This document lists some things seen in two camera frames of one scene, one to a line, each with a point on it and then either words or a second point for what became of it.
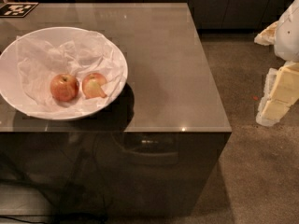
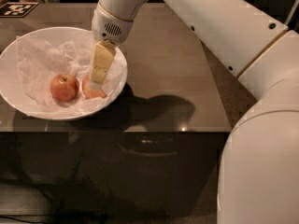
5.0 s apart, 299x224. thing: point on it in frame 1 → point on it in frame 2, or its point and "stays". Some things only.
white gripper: x=288 y=35 → x=109 y=28
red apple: x=64 y=88 stays
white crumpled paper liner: x=79 y=55 stays
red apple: x=92 y=86 stays
